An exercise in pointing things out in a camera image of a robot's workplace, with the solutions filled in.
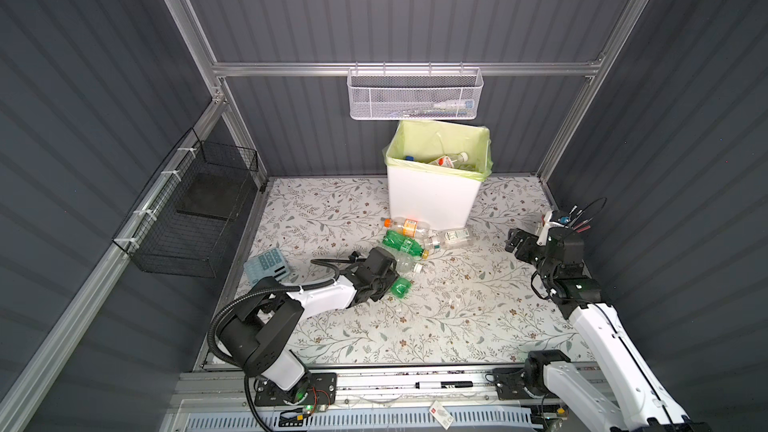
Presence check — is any green soda bottle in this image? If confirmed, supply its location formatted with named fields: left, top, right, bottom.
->
left=382, top=230, right=429, bottom=259
left=390, top=277, right=412, bottom=299

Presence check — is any large clear bottle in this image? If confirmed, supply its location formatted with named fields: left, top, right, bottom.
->
left=393, top=251, right=423, bottom=277

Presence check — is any orange label orange cap bottle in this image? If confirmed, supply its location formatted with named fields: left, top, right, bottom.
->
left=383, top=217, right=431, bottom=239

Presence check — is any red white carton label bottle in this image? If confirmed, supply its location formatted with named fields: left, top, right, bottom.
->
left=430, top=152, right=469, bottom=169

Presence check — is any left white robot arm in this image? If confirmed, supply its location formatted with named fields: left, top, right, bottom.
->
left=206, top=247, right=400, bottom=403

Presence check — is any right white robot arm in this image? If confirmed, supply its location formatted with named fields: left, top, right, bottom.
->
left=505, top=227, right=711, bottom=431

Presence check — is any white trash bin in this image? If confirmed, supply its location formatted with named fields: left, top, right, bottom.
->
left=387, top=166, right=483, bottom=230

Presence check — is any green bin liner bag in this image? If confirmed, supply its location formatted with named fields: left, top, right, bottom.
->
left=382, top=120, right=493, bottom=183

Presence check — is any small clear square bottle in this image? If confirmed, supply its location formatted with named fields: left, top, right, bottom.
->
left=442, top=228, right=472, bottom=249

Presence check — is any black marker pen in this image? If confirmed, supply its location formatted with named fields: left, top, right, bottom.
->
left=415, top=381, right=474, bottom=390

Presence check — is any white red tag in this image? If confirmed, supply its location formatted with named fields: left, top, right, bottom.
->
left=429, top=401, right=455, bottom=430

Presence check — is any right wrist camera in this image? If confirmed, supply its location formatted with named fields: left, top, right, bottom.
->
left=536, top=210, right=571, bottom=246

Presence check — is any black corrugated cable hose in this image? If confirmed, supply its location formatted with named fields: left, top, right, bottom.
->
left=206, top=256, right=361, bottom=432

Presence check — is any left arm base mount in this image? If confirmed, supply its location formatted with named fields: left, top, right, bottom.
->
left=254, top=372, right=338, bottom=407

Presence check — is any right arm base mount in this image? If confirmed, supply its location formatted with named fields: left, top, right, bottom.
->
left=491, top=367, right=557, bottom=400

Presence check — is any white wire mesh basket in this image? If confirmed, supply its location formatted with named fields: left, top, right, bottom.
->
left=346, top=68, right=484, bottom=121

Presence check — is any black wire basket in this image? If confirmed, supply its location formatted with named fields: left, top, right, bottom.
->
left=113, top=133, right=259, bottom=279

